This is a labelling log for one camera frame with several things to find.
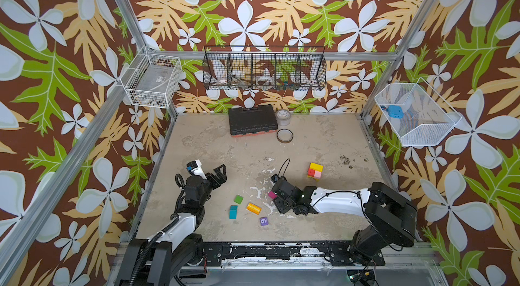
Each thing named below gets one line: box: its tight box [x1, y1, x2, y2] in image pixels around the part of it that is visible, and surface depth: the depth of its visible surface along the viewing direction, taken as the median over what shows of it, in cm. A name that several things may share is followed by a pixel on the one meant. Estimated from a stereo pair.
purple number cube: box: [259, 216, 269, 227], surface depth 83 cm
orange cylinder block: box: [245, 202, 263, 215], surface depth 87 cm
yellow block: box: [309, 162, 324, 173], surface depth 95 cm
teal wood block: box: [228, 204, 238, 220], surface depth 86 cm
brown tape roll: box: [276, 128, 294, 144], surface depth 113 cm
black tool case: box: [228, 104, 279, 138], surface depth 111 cm
